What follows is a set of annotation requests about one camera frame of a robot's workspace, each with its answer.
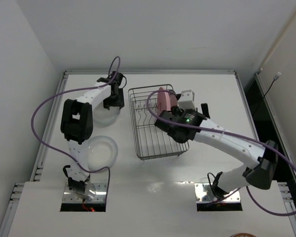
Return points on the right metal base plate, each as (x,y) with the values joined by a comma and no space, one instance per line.
(204,196)

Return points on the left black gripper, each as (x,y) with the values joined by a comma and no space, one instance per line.
(114,101)

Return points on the wire dish rack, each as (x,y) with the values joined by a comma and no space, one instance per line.
(150,142)

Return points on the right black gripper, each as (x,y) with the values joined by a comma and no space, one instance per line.
(174,110)

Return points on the upper clear glass plate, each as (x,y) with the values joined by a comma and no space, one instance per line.
(103,117)

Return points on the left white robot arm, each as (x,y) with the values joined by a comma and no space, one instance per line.
(101,105)

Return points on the pink plastic plate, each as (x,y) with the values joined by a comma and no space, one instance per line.
(163,101)

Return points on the clear glass plate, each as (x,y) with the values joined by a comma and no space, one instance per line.
(102,152)
(103,117)

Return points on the blue rimmed white plate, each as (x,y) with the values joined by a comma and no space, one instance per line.
(173,98)

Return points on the lower clear glass plate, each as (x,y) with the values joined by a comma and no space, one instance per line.
(102,152)

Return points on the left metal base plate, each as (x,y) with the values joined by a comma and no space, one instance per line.
(94,193)

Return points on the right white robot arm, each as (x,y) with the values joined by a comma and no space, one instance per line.
(258,163)

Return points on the brown round object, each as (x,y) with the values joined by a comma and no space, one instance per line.
(243,235)

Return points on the metal base plate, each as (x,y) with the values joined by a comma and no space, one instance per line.
(94,193)
(204,196)

